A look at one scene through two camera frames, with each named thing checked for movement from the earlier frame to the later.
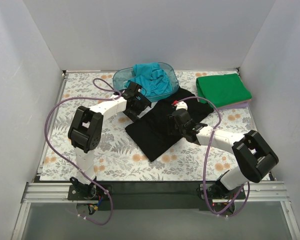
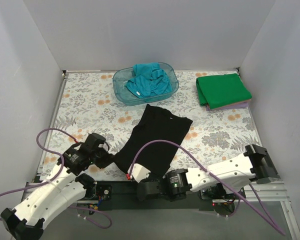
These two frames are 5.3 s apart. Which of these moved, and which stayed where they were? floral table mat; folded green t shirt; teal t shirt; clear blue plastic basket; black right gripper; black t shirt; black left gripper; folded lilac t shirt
Moved: black right gripper; black t shirt; black left gripper
Stayed: folded green t shirt; teal t shirt; clear blue plastic basket; folded lilac t shirt; floral table mat
